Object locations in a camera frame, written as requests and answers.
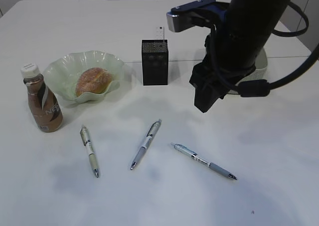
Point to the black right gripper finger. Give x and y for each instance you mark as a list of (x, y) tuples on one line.
[(206, 97)]

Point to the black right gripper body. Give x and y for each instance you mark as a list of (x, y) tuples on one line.
[(232, 47)]

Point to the grey grip pen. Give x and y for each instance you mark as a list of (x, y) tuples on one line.
[(212, 166), (146, 143)]

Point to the clear plastic ruler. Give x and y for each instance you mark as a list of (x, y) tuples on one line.
[(159, 33)]

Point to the sugared bread bun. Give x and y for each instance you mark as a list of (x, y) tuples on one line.
[(94, 80)]

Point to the brown coffee drink bottle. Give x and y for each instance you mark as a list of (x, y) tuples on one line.
[(41, 100)]

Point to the green plastic woven basket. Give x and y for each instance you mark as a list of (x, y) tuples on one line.
[(261, 64)]

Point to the black mesh pen holder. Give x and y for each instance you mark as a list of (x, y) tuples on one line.
[(155, 62)]

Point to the beige retractable pen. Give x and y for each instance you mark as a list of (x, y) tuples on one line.
[(87, 142)]

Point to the green wavy glass plate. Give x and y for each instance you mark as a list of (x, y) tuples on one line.
[(62, 75)]

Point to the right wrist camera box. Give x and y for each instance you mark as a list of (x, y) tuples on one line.
[(202, 13)]

